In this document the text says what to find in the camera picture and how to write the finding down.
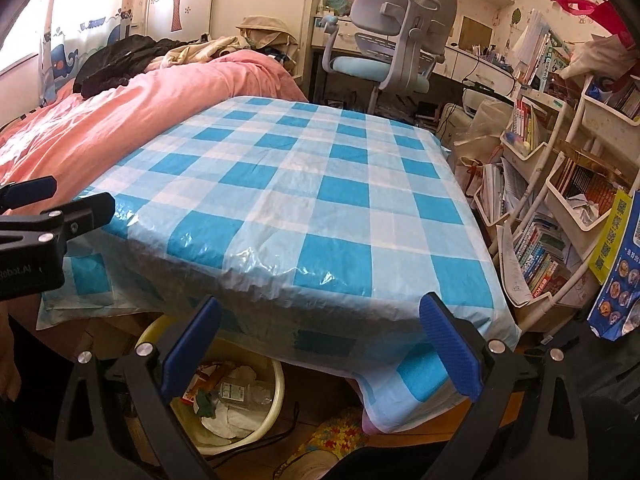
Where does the beige clothing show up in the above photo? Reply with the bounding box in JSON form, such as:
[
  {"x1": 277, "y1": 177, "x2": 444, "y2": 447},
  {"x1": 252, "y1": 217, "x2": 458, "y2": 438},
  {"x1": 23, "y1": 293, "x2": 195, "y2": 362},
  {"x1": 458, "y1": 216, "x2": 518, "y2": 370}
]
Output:
[{"x1": 147, "y1": 36, "x2": 247, "y2": 72}]

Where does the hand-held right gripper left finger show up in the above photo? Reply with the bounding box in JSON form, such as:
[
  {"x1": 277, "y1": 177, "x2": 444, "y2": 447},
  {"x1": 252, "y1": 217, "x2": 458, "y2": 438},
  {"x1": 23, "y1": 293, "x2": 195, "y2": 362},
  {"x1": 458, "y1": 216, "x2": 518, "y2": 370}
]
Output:
[{"x1": 52, "y1": 295, "x2": 223, "y2": 480}]

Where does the black cable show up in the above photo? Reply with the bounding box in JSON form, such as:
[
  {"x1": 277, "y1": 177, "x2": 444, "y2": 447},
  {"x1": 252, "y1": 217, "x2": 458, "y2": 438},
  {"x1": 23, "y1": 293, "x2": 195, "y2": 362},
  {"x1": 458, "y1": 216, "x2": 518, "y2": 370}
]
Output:
[{"x1": 200, "y1": 399, "x2": 302, "y2": 462}]

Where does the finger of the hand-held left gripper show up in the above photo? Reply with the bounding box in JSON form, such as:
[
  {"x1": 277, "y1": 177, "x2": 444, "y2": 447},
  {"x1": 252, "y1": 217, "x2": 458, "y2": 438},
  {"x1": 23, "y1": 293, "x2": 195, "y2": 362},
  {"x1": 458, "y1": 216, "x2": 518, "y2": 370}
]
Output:
[
  {"x1": 0, "y1": 176, "x2": 58, "y2": 211},
  {"x1": 61, "y1": 191, "x2": 117, "y2": 247}
]

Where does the black clothing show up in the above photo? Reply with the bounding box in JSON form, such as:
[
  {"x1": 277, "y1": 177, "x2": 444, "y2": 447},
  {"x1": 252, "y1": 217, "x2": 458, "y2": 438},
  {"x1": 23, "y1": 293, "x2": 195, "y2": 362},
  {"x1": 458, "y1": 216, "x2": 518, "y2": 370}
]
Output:
[{"x1": 72, "y1": 35, "x2": 201, "y2": 100}]

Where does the white curved bookshelf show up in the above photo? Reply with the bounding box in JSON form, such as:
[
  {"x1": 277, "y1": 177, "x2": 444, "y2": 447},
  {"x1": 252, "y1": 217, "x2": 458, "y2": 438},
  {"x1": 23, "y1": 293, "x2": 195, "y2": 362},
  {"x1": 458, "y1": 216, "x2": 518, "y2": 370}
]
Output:
[{"x1": 470, "y1": 75, "x2": 640, "y2": 332}]

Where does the person's left forearm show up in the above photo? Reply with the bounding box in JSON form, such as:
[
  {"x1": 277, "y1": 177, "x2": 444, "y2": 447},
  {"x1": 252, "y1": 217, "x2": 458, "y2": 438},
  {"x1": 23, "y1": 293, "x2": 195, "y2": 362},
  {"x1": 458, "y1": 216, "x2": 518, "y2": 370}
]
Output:
[{"x1": 0, "y1": 305, "x2": 22, "y2": 402}]

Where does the red snack wrapper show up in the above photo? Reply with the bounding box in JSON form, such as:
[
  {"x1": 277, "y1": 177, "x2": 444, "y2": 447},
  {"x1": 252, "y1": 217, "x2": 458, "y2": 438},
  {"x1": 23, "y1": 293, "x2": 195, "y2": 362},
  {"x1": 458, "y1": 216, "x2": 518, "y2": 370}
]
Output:
[{"x1": 181, "y1": 364, "x2": 221, "y2": 407}]

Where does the red bag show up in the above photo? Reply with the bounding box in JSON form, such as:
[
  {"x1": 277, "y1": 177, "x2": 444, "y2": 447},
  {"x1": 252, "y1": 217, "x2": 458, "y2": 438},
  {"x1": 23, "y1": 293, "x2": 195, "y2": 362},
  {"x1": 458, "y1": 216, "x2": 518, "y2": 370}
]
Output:
[{"x1": 550, "y1": 0, "x2": 627, "y2": 52}]

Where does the grey office chair blue seat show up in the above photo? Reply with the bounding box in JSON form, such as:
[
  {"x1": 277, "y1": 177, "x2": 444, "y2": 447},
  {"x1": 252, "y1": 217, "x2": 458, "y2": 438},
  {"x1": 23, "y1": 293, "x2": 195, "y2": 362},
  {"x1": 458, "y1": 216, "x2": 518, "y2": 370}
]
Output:
[{"x1": 320, "y1": 0, "x2": 459, "y2": 117}]

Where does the colourful patterned mat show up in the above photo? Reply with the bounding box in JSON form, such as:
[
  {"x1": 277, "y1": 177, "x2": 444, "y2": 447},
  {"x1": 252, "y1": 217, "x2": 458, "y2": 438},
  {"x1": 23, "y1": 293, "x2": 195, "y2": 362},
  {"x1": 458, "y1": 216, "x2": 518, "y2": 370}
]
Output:
[{"x1": 272, "y1": 406, "x2": 372, "y2": 480}]

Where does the white tissue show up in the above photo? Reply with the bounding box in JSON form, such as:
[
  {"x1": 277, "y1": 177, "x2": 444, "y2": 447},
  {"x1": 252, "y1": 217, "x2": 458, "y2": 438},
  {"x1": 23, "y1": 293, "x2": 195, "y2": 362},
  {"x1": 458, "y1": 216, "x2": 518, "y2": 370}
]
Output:
[{"x1": 202, "y1": 404, "x2": 262, "y2": 442}]

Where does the brown cork board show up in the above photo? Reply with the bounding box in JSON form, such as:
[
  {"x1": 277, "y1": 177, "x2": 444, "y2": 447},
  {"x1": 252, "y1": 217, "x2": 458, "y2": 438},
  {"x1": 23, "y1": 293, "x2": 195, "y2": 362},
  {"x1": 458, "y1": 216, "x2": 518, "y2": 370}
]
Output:
[{"x1": 459, "y1": 16, "x2": 494, "y2": 51}]

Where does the pink blanket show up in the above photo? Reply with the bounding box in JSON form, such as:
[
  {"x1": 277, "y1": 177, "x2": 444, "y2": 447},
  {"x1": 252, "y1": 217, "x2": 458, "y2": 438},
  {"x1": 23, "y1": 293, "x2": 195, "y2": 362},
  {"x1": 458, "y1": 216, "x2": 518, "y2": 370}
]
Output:
[{"x1": 0, "y1": 50, "x2": 309, "y2": 202}]

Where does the blue white checked tablecloth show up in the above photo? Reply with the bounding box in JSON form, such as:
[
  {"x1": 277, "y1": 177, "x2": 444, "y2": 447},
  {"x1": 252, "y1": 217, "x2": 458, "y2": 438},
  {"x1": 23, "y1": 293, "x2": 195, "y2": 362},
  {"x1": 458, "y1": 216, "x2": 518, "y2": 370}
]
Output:
[{"x1": 37, "y1": 95, "x2": 524, "y2": 434}]

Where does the white printer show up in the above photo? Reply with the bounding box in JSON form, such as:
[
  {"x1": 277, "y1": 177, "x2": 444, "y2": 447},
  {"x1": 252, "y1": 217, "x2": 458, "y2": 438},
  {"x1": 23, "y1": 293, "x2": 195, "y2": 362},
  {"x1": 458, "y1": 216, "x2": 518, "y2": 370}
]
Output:
[{"x1": 462, "y1": 85, "x2": 517, "y2": 117}]

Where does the whale printed curtain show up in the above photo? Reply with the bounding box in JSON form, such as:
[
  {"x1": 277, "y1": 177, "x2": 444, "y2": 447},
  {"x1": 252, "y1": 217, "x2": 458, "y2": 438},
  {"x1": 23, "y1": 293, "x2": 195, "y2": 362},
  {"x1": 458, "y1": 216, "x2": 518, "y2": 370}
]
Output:
[{"x1": 40, "y1": 7, "x2": 134, "y2": 107}]

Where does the yellow printed box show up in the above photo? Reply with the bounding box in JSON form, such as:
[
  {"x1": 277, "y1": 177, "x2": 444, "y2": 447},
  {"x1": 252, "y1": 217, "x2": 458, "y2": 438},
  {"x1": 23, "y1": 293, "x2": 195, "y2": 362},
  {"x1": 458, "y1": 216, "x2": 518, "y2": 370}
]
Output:
[{"x1": 589, "y1": 190, "x2": 634, "y2": 287}]

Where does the blue printed box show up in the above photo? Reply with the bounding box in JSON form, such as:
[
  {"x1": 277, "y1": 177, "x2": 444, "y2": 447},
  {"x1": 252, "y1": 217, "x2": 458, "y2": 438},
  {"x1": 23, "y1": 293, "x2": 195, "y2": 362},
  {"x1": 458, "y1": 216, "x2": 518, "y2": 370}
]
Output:
[{"x1": 587, "y1": 240, "x2": 640, "y2": 344}]

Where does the clear plastic bottle green label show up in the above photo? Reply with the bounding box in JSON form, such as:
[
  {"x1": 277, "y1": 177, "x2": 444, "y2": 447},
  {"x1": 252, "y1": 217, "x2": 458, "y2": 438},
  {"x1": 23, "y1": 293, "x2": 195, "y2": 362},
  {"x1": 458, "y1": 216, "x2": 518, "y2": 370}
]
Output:
[{"x1": 212, "y1": 367, "x2": 277, "y2": 412}]

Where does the pile of books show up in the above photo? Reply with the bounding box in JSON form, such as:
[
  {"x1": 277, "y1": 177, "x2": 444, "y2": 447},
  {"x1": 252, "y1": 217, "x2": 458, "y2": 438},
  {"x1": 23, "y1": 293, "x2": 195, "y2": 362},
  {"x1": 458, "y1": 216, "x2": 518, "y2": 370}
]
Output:
[{"x1": 500, "y1": 212, "x2": 574, "y2": 307}]

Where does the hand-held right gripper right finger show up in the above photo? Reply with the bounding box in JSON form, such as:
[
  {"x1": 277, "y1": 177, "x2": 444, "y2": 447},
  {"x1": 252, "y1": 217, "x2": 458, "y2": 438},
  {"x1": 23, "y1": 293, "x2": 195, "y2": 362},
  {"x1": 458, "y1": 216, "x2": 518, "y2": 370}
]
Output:
[{"x1": 419, "y1": 291, "x2": 587, "y2": 480}]

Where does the cardboard box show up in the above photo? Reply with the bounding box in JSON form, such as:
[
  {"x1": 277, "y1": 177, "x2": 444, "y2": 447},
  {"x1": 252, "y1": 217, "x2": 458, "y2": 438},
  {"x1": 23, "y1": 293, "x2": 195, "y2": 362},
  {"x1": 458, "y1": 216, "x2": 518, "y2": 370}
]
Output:
[{"x1": 75, "y1": 310, "x2": 167, "y2": 362}]

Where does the yellow plastic basin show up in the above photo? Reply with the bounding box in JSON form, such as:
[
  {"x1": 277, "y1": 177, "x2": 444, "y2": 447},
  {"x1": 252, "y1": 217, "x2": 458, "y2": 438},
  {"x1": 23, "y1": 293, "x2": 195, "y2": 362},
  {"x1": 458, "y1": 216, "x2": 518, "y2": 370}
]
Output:
[{"x1": 134, "y1": 314, "x2": 287, "y2": 457}]

